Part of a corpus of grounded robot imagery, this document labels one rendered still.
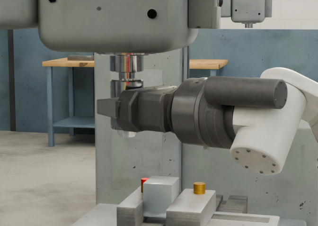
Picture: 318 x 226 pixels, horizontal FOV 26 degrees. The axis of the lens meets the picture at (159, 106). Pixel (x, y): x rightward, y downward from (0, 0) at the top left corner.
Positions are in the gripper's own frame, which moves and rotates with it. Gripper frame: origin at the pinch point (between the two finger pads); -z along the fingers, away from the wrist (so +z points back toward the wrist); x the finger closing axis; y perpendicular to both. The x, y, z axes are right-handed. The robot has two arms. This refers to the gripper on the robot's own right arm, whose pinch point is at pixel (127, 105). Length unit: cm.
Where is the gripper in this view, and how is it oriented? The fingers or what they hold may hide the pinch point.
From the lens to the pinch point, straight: 97.9
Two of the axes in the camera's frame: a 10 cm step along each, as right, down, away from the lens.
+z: 8.0, 0.7, -6.0
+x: -6.1, 1.1, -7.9
